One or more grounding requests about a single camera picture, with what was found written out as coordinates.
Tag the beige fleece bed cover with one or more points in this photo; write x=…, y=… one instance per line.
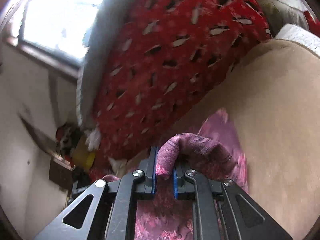
x=272, y=98

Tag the red patterned blanket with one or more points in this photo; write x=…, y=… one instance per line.
x=168, y=55

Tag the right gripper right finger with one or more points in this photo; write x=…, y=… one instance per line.
x=221, y=209

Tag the bright window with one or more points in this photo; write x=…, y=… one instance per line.
x=61, y=28

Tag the yellow object on shelf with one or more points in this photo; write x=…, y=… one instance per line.
x=81, y=156

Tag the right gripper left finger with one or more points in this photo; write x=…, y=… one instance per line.
x=106, y=210

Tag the purple floral fleece garment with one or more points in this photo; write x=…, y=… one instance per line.
x=214, y=151

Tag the white knitted cloth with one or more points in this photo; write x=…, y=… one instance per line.
x=294, y=33

